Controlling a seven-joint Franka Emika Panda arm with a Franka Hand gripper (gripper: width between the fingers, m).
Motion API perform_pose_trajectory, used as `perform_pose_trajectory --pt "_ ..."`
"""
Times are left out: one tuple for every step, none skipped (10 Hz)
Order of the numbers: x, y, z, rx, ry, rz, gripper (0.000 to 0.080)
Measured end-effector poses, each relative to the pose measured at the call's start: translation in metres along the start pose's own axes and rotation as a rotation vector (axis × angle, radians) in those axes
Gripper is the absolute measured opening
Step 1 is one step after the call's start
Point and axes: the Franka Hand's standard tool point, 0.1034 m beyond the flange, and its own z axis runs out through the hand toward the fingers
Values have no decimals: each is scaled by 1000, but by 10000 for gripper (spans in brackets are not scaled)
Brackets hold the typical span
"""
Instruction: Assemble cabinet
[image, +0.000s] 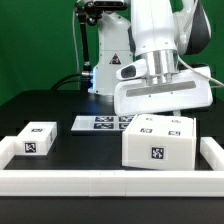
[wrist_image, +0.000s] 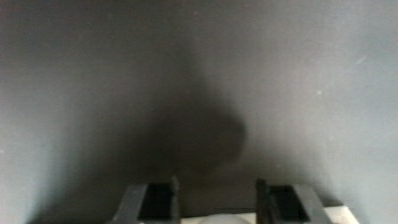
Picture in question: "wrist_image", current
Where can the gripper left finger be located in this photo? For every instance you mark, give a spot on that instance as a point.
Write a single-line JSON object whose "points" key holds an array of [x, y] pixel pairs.
{"points": [[150, 204]]}

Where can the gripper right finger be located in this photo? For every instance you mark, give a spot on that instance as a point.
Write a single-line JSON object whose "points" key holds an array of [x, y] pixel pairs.
{"points": [[291, 203]]}

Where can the white cabinet body box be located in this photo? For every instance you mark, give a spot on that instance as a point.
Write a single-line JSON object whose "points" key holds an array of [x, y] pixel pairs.
{"points": [[339, 213]]}

